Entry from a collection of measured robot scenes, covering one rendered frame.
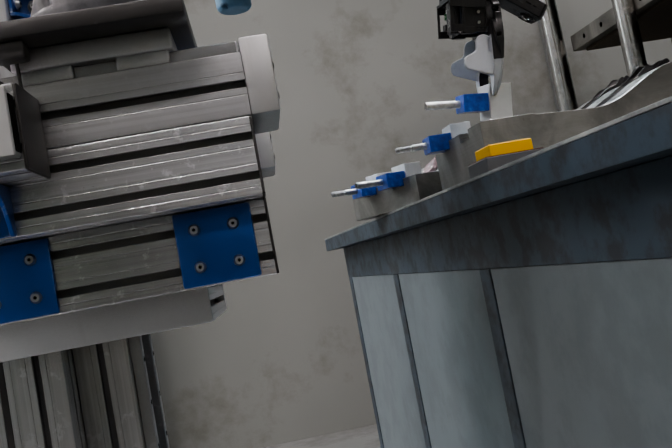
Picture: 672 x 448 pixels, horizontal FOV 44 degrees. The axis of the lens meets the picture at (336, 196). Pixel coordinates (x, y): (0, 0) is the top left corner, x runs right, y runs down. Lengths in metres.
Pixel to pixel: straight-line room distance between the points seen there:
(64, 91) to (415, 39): 3.04
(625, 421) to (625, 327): 0.11
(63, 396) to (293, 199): 2.65
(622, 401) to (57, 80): 0.71
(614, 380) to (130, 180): 0.57
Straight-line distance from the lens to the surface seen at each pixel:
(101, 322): 1.08
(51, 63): 0.99
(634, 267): 0.88
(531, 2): 1.37
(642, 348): 0.91
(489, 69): 1.30
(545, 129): 1.30
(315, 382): 3.74
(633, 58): 2.41
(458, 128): 1.44
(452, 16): 1.30
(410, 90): 3.85
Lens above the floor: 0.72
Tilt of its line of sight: 4 degrees up
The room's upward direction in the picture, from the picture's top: 11 degrees counter-clockwise
